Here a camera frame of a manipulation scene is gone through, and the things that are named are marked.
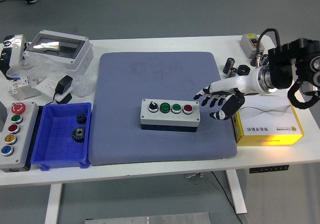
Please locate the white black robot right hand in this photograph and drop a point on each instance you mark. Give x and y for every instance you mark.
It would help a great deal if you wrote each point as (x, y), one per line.
(240, 84)

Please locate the grey four-button control box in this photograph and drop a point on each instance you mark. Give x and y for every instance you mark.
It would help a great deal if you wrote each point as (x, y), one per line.
(170, 118)

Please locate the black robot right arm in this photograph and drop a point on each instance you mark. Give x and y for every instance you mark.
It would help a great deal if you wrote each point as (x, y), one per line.
(282, 69)

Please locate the black desk height control panel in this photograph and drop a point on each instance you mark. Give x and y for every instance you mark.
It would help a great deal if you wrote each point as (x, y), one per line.
(268, 169)

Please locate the grey five-button control station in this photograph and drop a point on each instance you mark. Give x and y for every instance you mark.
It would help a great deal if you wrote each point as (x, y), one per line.
(23, 134)

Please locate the black hexagonal nut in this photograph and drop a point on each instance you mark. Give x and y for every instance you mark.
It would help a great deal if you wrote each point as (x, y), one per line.
(243, 71)

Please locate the yellow and white cardboard box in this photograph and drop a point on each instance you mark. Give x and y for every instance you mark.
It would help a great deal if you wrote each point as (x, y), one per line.
(265, 119)

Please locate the white table leg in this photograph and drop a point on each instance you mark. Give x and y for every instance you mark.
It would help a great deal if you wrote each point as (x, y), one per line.
(53, 204)
(237, 196)

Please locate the blue-grey fabric mat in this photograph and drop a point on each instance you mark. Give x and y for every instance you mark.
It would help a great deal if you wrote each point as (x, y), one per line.
(125, 139)

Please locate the grey metal plate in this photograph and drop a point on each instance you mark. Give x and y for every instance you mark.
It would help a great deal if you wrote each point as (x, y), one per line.
(150, 219)

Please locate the small black bevel gear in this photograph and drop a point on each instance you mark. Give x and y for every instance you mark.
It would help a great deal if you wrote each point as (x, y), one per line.
(81, 118)

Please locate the large black bevel gear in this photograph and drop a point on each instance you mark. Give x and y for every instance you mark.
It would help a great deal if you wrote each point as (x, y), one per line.
(78, 133)

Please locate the blue plastic bin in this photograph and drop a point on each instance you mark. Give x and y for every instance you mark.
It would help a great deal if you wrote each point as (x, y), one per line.
(60, 149)

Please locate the clear plastic bag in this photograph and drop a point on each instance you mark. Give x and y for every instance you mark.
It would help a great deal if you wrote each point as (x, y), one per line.
(45, 67)

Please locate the white circuit breaker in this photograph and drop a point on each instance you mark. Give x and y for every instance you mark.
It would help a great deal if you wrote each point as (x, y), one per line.
(21, 84)

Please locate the grey two-button switch box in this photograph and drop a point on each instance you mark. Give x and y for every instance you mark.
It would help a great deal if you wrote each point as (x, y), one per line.
(246, 45)

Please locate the metal bracket under table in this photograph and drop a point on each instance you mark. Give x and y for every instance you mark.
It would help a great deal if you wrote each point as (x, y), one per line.
(193, 175)

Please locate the white enclosure with clear window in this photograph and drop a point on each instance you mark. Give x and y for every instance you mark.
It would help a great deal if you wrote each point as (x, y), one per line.
(82, 57)

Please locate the white wall socket plate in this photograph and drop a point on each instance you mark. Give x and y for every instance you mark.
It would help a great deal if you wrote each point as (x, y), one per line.
(46, 85)

